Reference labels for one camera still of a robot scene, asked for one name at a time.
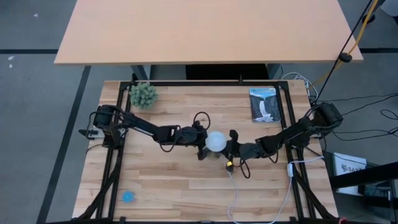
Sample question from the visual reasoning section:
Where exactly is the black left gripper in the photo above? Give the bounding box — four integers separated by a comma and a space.
177, 121, 210, 162

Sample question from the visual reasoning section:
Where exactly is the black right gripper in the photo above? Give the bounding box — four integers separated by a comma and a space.
223, 129, 266, 174

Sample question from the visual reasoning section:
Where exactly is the white flood light bulb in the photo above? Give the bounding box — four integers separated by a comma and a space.
205, 131, 228, 153

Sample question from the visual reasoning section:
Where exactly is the brass lamp base socket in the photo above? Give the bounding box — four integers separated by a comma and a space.
206, 149, 224, 161

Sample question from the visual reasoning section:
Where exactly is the waterfall cover book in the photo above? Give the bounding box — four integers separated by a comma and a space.
248, 87, 282, 123

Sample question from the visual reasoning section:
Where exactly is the green plant in white pot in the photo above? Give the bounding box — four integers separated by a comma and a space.
129, 82, 159, 110

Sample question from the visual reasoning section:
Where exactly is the blue round disc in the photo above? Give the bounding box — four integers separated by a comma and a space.
121, 190, 136, 204

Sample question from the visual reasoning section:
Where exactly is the grey metal mounting plate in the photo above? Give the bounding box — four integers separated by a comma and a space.
88, 127, 106, 139

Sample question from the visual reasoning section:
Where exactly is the long light wooden table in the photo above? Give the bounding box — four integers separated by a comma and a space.
53, 0, 364, 66

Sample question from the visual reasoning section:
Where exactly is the white box with logo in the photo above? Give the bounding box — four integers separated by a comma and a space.
331, 152, 368, 197

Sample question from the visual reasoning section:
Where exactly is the black metal beam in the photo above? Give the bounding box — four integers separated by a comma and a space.
328, 161, 398, 190

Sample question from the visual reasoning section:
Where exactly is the white lamp power cord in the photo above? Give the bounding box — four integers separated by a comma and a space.
220, 154, 325, 224

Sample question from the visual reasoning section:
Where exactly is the black aluminium table frame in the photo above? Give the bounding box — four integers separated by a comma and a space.
46, 73, 346, 224

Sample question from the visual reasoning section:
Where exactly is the white cable bundle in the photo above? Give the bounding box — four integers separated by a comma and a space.
280, 72, 319, 101

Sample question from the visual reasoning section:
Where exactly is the black slanting cable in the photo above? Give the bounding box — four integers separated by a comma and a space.
313, 0, 374, 104

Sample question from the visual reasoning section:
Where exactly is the yellow cable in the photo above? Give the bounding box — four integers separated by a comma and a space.
310, 0, 380, 90

